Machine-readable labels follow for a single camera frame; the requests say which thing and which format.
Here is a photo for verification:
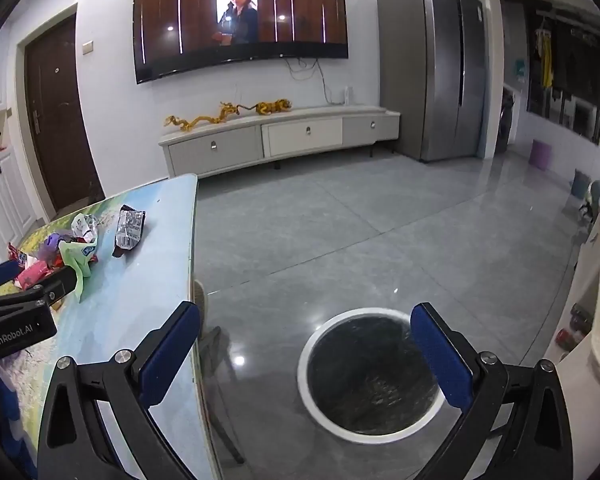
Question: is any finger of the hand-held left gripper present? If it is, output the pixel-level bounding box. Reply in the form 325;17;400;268
0;269;77;311
0;259;22;295

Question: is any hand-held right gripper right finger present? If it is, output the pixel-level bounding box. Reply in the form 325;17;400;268
410;302;576;480

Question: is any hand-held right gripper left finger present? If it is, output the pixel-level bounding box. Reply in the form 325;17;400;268
37;301;216;480

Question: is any pink red packet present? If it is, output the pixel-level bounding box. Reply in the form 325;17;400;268
16;260;57;290

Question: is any light green wrapper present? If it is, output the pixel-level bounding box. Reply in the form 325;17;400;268
60;240;99;304

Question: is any purple wrapper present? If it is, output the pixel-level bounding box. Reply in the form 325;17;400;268
39;232;74;262

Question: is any white green wrapper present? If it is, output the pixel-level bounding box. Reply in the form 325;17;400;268
71;213;99;244

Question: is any white round trash bin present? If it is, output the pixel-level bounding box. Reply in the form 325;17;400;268
297;306;448;443

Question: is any silver black snack wrapper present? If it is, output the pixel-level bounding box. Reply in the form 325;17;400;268
111;204;147;259

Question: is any dark bottle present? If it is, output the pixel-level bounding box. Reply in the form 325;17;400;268
570;303;594;332

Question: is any dark brown door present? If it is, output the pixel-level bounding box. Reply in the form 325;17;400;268
24;12;106;213

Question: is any teal bin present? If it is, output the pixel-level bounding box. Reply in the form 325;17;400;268
571;168;592;202

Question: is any purple bin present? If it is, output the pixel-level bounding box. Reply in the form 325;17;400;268
528;140;554;169

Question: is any golden dragon ornament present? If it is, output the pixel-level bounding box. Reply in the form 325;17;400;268
165;101;253;132

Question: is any washing machine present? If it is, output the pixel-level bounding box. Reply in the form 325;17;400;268
496;87;517;156

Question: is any white grey television cabinet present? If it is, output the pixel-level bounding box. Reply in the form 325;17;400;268
158;104;401;179

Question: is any golden tiger ornament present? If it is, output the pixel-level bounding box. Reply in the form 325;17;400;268
254;99;293;115

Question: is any grey double-door refrigerator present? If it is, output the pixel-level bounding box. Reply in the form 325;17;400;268
375;0;486;163

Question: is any yellow hanging garment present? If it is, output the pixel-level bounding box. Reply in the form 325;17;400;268
539;29;554;87

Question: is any television cable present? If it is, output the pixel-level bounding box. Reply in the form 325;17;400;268
284;56;333;107

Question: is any wall-mounted television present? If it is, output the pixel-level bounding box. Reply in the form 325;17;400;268
133;0;350;85

